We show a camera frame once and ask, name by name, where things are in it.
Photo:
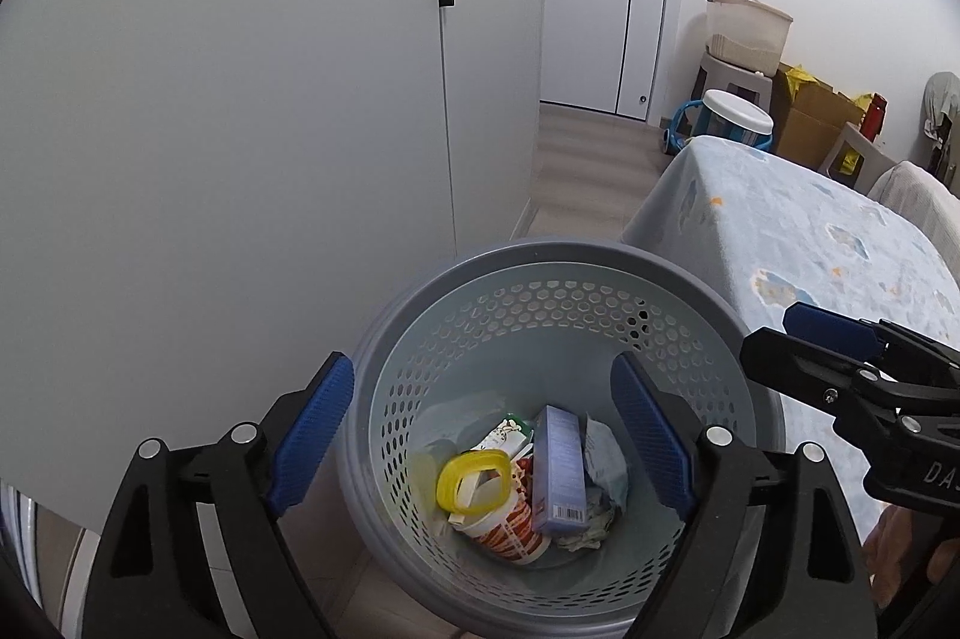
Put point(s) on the yellow plastic lid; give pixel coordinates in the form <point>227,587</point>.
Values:
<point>448,472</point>

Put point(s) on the white paper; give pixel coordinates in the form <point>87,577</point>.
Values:
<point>585,530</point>

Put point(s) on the person's right hand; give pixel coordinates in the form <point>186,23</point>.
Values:
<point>892,549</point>

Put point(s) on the purple cartoon box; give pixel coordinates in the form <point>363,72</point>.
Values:
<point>559,459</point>

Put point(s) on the grey perforated waste basket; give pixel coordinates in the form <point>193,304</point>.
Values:
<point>465,324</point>

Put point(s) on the red bottle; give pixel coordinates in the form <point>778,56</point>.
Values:
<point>874,118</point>

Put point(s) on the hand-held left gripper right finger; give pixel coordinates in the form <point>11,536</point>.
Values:
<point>652,436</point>

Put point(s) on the yellow plastic bag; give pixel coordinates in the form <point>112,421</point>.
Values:
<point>799,80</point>

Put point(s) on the blue printed blanket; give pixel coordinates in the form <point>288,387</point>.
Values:
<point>787,211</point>

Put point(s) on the white wardrobe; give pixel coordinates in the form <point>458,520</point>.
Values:
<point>225,121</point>

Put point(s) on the grey plastic stool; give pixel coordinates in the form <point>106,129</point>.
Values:
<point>731,76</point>

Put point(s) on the grey garment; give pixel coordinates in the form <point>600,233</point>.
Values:
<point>941,99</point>

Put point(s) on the beige plastic stool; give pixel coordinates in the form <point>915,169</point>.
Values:
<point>855,148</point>

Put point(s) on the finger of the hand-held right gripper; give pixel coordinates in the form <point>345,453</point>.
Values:
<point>780,358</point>
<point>817,320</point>

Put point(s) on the translucent storage bin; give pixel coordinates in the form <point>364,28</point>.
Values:
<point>750,28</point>

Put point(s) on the red printed paper cup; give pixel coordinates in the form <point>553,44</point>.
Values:
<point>510,534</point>

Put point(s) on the blue white wipes packet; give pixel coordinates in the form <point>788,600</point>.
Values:
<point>604,459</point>

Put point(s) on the green white medicine box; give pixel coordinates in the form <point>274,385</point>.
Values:
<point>502,436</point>

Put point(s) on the cardboard box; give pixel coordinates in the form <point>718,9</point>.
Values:
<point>810,129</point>

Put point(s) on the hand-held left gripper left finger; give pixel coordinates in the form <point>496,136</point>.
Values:
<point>311,436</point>

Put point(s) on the grey covered sofa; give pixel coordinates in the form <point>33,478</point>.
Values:
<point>922,204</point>

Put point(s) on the white lidded blue bucket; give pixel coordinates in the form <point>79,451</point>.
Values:
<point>731,118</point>

